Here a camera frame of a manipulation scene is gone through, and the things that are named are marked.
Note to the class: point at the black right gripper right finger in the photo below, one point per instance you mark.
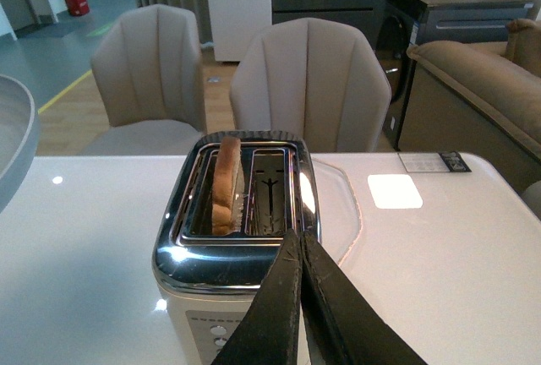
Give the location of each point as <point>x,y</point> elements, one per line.
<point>341,326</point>

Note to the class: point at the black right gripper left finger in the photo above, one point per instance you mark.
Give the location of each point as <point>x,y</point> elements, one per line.
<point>268,333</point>

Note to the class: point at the white chrome toaster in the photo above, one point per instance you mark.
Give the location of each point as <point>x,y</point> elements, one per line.
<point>208,281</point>

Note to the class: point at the slice of toast bread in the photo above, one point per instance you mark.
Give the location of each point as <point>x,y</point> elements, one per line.
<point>227,188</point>

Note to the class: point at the light blue round plate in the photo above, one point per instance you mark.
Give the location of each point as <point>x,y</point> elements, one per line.
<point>20,130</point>

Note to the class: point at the black white label card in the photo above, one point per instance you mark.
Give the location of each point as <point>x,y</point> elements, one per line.
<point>449,161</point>

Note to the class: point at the tan sofa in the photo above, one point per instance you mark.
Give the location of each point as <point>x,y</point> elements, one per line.
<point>481,98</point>

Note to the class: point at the beige chair on left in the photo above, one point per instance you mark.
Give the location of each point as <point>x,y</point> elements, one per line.
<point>149,72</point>

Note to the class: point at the white cabinet column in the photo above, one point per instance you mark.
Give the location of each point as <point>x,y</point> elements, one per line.
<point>233,23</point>

